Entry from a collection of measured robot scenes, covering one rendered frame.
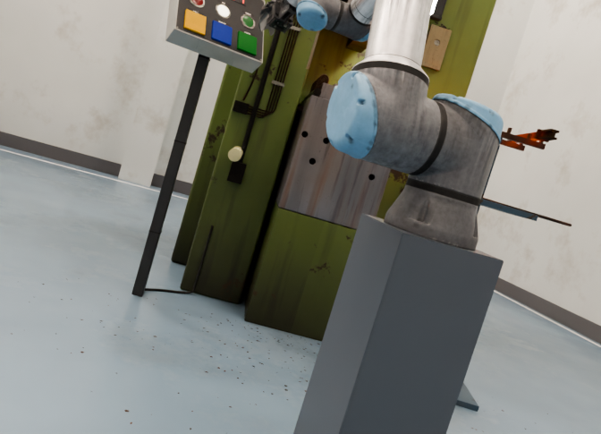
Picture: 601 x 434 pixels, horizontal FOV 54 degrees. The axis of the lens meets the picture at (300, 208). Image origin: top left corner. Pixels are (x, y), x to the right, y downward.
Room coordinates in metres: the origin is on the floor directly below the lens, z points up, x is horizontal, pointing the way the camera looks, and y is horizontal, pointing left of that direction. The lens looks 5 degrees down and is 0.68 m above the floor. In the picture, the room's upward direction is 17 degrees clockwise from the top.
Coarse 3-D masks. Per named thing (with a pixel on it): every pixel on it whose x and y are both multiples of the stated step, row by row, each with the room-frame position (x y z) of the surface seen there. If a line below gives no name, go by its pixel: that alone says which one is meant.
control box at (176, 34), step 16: (176, 0) 2.01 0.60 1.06; (208, 0) 2.08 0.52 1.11; (224, 0) 2.13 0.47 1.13; (240, 0) 2.17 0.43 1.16; (256, 0) 2.22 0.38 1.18; (176, 16) 1.98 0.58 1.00; (208, 16) 2.06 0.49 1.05; (224, 16) 2.10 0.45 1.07; (240, 16) 2.14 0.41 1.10; (256, 16) 2.19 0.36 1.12; (176, 32) 1.97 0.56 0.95; (192, 32) 1.99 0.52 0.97; (208, 32) 2.03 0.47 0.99; (256, 32) 2.16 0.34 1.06; (192, 48) 2.05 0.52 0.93; (208, 48) 2.05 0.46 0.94; (224, 48) 2.05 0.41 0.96; (240, 64) 2.14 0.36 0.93; (256, 64) 2.14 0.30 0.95
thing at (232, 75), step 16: (224, 80) 2.84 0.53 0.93; (224, 96) 2.84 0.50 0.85; (224, 112) 2.84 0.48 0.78; (208, 128) 2.84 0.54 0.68; (224, 128) 2.85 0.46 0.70; (208, 144) 2.84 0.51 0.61; (208, 160) 2.84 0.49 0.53; (208, 176) 2.84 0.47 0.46; (192, 192) 2.84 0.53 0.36; (272, 192) 2.88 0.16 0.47; (192, 208) 2.84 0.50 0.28; (192, 224) 2.84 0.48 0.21; (176, 240) 2.85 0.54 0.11; (192, 240) 2.85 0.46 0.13; (176, 256) 2.84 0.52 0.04
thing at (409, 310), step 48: (384, 240) 1.12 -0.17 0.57; (432, 240) 1.08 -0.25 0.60; (384, 288) 1.06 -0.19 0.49; (432, 288) 1.08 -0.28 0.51; (480, 288) 1.10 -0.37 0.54; (336, 336) 1.19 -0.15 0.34; (384, 336) 1.06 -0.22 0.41; (432, 336) 1.08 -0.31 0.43; (336, 384) 1.12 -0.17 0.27; (384, 384) 1.07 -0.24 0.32; (432, 384) 1.09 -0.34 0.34; (336, 432) 1.06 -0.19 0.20; (384, 432) 1.08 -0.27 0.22; (432, 432) 1.10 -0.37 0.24
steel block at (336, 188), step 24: (312, 96) 2.25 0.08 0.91; (312, 120) 2.25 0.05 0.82; (288, 144) 2.73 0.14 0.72; (312, 144) 2.25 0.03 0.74; (288, 168) 2.30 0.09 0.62; (312, 168) 2.25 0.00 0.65; (336, 168) 2.26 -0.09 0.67; (360, 168) 2.27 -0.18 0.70; (384, 168) 2.28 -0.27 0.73; (288, 192) 2.25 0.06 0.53; (312, 192) 2.26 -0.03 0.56; (336, 192) 2.27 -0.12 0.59; (360, 192) 2.28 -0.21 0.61; (312, 216) 2.26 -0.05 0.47; (336, 216) 2.27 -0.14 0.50; (360, 216) 2.28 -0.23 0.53
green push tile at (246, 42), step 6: (240, 36) 2.10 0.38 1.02; (246, 36) 2.12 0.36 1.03; (252, 36) 2.14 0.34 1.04; (240, 42) 2.09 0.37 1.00; (246, 42) 2.11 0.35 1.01; (252, 42) 2.12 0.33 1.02; (240, 48) 2.08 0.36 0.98; (246, 48) 2.10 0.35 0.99; (252, 48) 2.11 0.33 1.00; (252, 54) 2.11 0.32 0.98
